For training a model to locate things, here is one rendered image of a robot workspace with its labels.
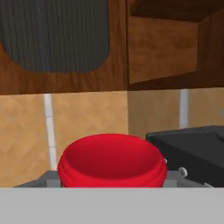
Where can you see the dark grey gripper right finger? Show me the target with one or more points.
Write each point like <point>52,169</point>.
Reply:
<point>172,179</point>

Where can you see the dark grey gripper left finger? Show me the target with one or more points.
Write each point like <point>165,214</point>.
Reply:
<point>48,179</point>

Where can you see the red lidded jam jar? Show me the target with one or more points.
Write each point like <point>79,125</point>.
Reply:
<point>112,160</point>

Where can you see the wooden wall cabinet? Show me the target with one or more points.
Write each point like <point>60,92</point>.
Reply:
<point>172,43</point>

